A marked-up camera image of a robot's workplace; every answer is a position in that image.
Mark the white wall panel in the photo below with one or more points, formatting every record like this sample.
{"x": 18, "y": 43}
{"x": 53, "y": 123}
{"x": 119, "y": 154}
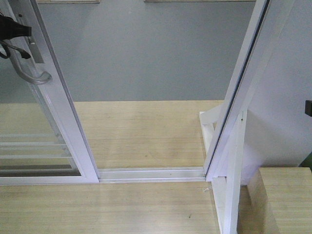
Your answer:
{"x": 278, "y": 131}

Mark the light wooden platform board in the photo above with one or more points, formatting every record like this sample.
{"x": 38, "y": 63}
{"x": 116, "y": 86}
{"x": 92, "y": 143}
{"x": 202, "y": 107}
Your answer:
{"x": 124, "y": 134}

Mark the white door frame post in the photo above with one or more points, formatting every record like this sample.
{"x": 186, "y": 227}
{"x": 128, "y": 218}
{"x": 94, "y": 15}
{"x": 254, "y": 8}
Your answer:
{"x": 223, "y": 127}

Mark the green rolled mat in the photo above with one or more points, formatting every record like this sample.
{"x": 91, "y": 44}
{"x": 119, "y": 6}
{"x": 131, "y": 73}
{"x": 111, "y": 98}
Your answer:
{"x": 307, "y": 162}

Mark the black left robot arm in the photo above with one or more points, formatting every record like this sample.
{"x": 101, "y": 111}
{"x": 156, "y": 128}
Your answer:
{"x": 10, "y": 29}

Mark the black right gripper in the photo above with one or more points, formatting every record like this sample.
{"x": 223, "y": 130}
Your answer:
{"x": 308, "y": 107}

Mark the white sliding glass door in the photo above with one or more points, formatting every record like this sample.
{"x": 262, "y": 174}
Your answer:
{"x": 41, "y": 137}

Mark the grey door handle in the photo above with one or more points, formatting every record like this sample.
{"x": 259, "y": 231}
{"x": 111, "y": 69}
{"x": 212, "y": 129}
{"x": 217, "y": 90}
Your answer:
{"x": 30, "y": 70}

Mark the light wooden box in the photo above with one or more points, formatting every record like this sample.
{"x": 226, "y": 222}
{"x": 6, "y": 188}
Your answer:
{"x": 277, "y": 201}

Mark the aluminium door floor track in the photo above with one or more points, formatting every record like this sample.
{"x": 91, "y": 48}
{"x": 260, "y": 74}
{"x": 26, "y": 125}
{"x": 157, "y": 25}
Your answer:
{"x": 154, "y": 175}

